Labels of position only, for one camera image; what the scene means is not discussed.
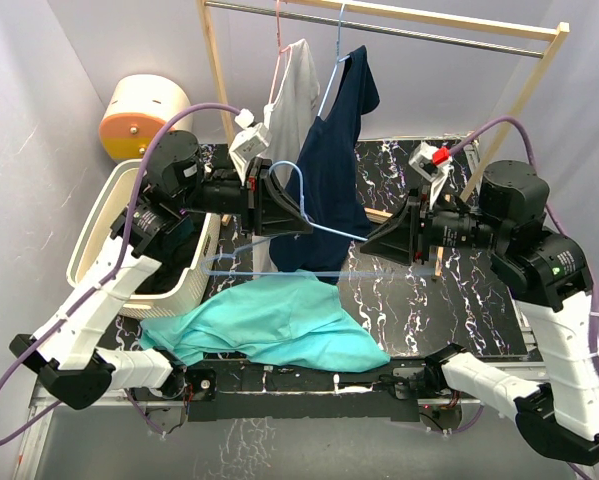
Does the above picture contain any cream laundry basket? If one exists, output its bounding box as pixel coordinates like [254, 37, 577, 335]
[66, 159, 221, 320]

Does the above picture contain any navy blue t shirt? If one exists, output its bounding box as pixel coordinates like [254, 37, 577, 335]
[269, 45, 380, 285]

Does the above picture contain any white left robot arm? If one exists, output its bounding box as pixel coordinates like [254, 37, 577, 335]
[10, 124, 312, 410]

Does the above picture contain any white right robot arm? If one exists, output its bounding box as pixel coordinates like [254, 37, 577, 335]
[361, 160, 599, 466]

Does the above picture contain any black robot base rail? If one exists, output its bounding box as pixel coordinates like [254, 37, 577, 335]
[128, 357, 480, 424]

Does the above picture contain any black garment in basket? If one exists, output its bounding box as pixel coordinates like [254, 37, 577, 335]
[135, 219, 200, 295]

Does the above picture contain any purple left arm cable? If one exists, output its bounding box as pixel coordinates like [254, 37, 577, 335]
[0, 102, 245, 447]

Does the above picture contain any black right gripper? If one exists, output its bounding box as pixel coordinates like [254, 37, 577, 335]
[359, 184, 509, 266]

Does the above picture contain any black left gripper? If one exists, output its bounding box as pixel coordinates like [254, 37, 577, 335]
[178, 156, 314, 238]

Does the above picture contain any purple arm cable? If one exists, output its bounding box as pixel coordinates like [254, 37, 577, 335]
[0, 102, 245, 447]
[446, 115, 599, 480]

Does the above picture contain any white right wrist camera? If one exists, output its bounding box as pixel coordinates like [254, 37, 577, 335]
[408, 141, 452, 207]

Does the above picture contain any aluminium frame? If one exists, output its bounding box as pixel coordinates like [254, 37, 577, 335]
[13, 294, 599, 480]

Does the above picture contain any light blue wire hanger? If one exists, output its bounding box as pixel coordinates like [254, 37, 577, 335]
[200, 161, 439, 280]

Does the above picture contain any pink wire hanger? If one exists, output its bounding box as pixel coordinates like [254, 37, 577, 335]
[268, 0, 289, 104]

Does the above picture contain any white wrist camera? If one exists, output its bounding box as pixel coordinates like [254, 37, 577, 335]
[408, 141, 452, 207]
[228, 109, 271, 183]

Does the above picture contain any cream orange drawer cabinet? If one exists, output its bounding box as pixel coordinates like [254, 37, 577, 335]
[98, 74, 192, 162]

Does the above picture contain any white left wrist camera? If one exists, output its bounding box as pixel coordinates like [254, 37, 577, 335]
[228, 109, 271, 183]

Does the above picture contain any teal t shirt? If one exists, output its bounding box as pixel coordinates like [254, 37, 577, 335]
[140, 271, 390, 373]

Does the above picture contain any white t shirt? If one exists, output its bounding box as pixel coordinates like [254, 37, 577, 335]
[251, 38, 321, 276]

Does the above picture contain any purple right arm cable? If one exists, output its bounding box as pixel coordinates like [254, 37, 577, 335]
[446, 115, 599, 480]

